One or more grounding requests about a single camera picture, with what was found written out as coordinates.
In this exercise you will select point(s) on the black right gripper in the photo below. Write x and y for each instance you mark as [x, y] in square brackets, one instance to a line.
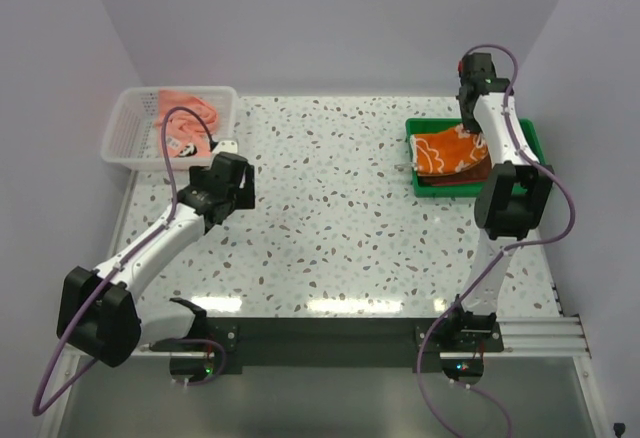
[470, 125]

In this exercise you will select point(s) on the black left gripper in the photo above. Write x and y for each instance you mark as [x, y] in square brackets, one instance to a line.
[243, 195]

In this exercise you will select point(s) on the peach pink towel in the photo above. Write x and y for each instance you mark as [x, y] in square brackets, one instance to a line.
[186, 124]

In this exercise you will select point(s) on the orange patterned cream towel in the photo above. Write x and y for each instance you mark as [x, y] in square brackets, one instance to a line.
[447, 153]

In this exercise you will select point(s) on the brown towel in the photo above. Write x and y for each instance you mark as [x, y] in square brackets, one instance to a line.
[476, 174]

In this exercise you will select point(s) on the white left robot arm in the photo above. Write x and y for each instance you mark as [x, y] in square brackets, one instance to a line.
[98, 312]

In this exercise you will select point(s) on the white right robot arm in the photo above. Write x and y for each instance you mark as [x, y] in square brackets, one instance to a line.
[509, 205]

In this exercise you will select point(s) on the white plastic laundry basket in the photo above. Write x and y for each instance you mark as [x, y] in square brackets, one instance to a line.
[131, 139]

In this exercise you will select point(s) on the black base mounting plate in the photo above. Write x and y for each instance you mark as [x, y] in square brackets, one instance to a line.
[335, 342]

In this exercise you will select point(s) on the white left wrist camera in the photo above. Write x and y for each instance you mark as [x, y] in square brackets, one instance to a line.
[225, 146]

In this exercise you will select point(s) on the aluminium rail frame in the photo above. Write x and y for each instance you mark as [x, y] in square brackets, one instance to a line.
[548, 338]

